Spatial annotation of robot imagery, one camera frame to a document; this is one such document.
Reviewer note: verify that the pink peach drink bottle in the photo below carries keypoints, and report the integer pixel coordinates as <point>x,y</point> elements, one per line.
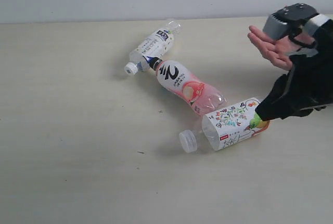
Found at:
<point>176,78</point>

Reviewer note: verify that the floral tea label bottle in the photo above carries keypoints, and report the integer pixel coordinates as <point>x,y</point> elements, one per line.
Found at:
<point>224,127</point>

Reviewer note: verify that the white blue label bottle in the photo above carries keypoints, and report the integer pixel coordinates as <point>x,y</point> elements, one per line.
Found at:
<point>155,45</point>

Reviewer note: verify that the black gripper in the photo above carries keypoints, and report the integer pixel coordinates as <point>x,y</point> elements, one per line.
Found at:
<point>307,88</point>

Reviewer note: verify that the person's open hand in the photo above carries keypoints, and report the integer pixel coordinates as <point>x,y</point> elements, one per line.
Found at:
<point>271,50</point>

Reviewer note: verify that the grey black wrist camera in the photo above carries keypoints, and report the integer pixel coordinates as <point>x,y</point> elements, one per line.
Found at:
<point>299,18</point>

